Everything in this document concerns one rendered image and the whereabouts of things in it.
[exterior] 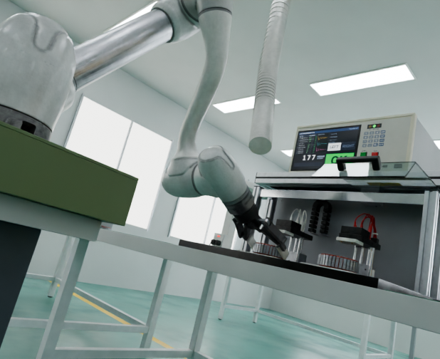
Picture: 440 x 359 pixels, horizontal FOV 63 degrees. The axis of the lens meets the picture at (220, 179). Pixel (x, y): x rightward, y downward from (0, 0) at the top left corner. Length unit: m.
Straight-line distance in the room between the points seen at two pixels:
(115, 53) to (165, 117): 5.46
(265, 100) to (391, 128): 1.59
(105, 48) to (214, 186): 0.48
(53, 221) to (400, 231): 1.04
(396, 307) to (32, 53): 0.80
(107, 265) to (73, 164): 5.40
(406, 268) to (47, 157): 1.06
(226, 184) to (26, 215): 0.53
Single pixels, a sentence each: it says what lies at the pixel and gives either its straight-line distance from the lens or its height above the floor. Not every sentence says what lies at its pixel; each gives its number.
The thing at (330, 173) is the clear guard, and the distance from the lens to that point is 1.00.
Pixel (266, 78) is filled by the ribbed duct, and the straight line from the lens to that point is 2.92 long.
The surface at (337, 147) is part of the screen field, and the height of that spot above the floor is 1.22.
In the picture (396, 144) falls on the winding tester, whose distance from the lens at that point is 1.28.
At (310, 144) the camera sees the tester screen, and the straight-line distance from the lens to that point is 1.42.
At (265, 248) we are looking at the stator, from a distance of 1.17.
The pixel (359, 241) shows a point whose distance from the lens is 1.13.
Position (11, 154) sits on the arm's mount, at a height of 0.80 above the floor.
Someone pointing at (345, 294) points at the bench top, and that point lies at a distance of 0.79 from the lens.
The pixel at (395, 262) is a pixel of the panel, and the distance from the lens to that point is 1.30.
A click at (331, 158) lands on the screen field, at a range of 1.35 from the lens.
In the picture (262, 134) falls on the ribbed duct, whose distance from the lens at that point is 2.50.
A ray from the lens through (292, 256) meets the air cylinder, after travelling 1.31.
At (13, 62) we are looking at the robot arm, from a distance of 0.76.
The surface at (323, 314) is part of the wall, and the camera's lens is 8.33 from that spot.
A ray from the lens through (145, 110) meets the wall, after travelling 6.30.
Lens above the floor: 0.72
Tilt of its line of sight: 13 degrees up
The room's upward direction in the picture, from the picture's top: 14 degrees clockwise
